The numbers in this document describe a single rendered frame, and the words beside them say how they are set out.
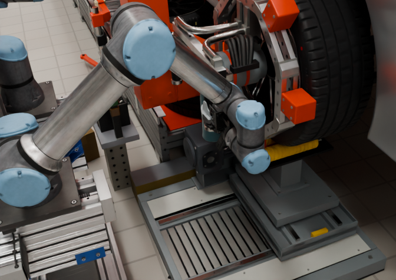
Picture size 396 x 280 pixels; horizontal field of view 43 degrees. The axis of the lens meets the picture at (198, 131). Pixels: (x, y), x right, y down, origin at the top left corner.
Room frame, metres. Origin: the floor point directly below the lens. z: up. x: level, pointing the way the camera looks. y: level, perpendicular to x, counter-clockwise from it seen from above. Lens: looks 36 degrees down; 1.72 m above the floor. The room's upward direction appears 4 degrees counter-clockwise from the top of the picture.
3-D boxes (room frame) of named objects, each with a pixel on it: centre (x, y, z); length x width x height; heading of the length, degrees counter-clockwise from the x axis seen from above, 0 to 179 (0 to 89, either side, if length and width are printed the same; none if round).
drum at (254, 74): (1.58, -0.14, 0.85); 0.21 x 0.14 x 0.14; 109
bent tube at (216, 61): (1.47, -0.13, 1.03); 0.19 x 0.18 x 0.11; 109
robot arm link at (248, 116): (1.10, -0.14, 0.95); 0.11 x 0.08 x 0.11; 17
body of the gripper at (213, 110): (1.23, -0.09, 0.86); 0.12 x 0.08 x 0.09; 19
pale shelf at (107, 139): (1.95, 0.41, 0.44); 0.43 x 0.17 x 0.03; 19
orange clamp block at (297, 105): (1.30, -0.32, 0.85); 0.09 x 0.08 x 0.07; 19
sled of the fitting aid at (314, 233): (1.61, -0.39, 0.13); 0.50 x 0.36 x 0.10; 19
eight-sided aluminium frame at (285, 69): (1.60, -0.21, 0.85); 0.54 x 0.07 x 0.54; 19
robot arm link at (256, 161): (1.08, -0.14, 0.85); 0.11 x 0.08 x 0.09; 19
